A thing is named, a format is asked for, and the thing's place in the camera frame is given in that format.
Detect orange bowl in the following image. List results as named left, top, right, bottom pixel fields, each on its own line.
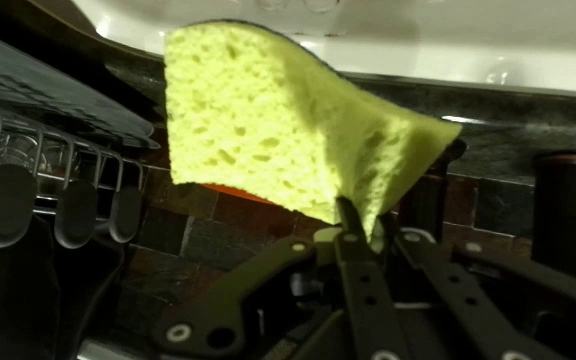
left=199, top=179, right=275, bottom=207

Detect dark bronze faucet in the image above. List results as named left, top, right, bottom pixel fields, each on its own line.
left=531, top=149, right=576, bottom=287

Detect white kitchen sink basin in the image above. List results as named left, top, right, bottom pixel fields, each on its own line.
left=69, top=0, right=576, bottom=96

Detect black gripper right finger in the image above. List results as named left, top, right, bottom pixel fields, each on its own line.
left=376, top=218, right=576, bottom=360

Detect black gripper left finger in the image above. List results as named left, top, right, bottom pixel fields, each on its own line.
left=149, top=195, right=414, bottom=360

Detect yellow sponge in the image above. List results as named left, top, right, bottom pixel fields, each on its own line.
left=161, top=17, right=463, bottom=243

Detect grey wire dish rack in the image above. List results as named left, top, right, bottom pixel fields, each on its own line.
left=0, top=22, right=164, bottom=252

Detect dark bronze side sprayer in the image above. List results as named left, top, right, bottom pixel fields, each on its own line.
left=395, top=137, right=467, bottom=241

